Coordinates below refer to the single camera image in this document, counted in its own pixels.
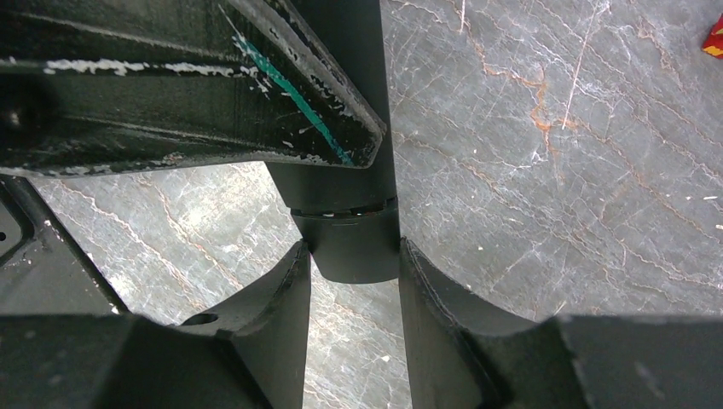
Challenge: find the black remote control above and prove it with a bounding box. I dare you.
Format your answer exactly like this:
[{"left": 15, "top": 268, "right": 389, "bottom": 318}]
[{"left": 265, "top": 0, "right": 399, "bottom": 216}]

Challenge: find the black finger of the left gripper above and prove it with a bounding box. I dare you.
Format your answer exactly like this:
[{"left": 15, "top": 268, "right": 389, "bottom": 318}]
[{"left": 1, "top": 1, "right": 387, "bottom": 178}]

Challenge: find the black remote battery cover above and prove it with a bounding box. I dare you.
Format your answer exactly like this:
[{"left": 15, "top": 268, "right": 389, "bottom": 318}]
[{"left": 291, "top": 197, "right": 401, "bottom": 285}]

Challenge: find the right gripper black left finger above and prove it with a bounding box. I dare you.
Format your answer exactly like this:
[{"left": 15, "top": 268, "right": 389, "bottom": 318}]
[{"left": 180, "top": 240, "right": 311, "bottom": 408}]

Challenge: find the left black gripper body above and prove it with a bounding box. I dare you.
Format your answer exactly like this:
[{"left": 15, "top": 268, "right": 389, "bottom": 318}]
[{"left": 1, "top": 176, "right": 127, "bottom": 315}]

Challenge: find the red owl toy block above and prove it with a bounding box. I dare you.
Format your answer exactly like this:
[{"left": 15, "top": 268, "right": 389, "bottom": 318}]
[{"left": 701, "top": 15, "right": 723, "bottom": 60}]

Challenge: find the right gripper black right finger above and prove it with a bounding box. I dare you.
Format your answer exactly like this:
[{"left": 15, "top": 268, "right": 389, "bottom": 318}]
[{"left": 399, "top": 238, "right": 559, "bottom": 408}]

